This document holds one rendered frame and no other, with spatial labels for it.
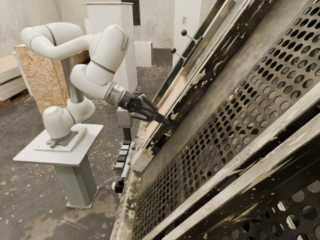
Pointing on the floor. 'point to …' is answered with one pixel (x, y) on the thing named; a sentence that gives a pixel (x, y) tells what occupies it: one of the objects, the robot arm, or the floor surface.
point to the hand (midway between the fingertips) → (162, 119)
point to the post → (127, 134)
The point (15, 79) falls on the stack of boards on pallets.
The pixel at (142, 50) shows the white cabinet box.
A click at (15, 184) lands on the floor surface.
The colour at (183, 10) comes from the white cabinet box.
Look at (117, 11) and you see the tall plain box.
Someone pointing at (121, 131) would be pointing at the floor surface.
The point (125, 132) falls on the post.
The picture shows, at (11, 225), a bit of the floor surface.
